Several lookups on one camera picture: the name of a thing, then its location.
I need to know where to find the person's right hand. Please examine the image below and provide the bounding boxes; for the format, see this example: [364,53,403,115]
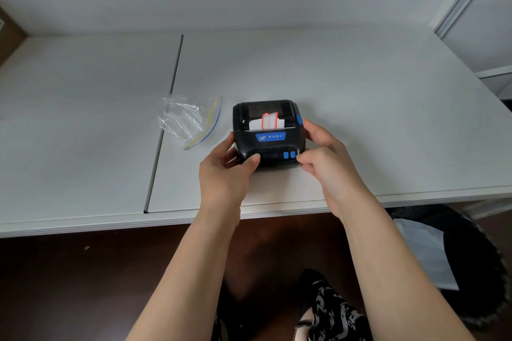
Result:
[295,117,381,221]

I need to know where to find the person's left hand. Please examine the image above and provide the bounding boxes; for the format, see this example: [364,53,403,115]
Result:
[198,132,261,222]

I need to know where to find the black printer with blue buttons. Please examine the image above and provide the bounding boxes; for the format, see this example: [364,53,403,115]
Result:
[232,99,307,168]

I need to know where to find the clear zip plastic bag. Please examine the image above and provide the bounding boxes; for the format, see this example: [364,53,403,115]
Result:
[158,95,223,151]

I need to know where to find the white paper roll red labels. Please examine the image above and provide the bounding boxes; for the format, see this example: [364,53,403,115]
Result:
[249,111,285,131]

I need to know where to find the person's right forearm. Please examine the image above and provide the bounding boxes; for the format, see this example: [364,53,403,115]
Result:
[342,197,477,341]

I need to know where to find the person's left forearm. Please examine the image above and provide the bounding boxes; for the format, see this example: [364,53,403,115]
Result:
[126,207,241,341]

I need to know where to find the person's right patterned shoe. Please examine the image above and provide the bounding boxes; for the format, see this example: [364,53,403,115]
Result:
[294,269,373,341]

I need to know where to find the person's patterned shoe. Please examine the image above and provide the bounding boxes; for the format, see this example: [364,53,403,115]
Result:
[294,269,373,341]
[211,312,229,341]

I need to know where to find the person's left patterned shoe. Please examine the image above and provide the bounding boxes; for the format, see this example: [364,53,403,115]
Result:
[211,312,229,341]

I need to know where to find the white table leg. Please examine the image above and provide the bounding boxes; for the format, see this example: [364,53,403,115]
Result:
[463,199,512,220]

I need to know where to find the black trash bin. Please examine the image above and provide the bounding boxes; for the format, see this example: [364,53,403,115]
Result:
[386,204,512,326]

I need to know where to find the white cabinet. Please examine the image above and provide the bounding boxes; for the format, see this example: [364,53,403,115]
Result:
[434,0,512,100]

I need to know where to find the brown cardboard box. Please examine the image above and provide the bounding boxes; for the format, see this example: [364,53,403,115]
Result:
[0,5,28,66]

